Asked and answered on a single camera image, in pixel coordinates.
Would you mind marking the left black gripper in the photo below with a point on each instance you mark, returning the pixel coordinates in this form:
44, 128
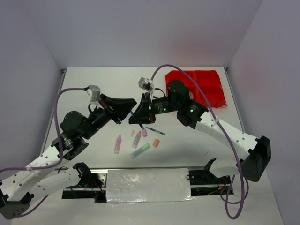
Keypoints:
122, 107

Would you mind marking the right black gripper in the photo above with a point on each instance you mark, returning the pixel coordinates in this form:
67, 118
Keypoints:
141, 115

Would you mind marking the dark blue pen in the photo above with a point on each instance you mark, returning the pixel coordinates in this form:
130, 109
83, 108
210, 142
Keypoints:
141, 126

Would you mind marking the blue pen with label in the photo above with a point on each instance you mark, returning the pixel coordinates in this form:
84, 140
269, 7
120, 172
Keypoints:
155, 130

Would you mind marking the large silver tape roll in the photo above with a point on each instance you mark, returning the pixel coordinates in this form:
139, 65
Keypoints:
191, 95

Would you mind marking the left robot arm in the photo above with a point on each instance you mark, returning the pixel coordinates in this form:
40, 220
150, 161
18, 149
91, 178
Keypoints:
25, 187

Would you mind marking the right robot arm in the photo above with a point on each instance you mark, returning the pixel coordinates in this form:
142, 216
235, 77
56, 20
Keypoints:
251, 154

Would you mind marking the purple highlighter cap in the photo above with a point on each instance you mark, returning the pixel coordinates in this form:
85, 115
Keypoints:
144, 132

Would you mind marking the orange highlighter cap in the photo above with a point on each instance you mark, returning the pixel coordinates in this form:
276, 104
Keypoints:
156, 142

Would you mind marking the orange-tip grey highlighter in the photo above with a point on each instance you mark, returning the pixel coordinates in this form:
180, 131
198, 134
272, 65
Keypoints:
136, 140

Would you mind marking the pink highlighter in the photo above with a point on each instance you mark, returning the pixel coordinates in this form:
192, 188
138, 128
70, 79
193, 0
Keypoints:
117, 145

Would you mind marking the green highlighter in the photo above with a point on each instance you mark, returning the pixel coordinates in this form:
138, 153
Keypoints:
139, 151

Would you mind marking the red compartment bin tray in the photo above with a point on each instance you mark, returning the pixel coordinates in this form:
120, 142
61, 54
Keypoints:
207, 80

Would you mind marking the silver foil covered plate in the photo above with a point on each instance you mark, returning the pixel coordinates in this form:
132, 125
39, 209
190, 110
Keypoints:
147, 185

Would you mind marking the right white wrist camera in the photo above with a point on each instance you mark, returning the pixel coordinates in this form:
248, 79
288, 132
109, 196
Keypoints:
147, 86

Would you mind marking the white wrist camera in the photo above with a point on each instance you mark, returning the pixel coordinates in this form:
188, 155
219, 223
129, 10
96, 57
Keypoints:
93, 93
147, 86

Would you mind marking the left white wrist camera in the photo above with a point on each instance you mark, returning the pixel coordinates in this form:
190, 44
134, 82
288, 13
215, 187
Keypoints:
93, 93

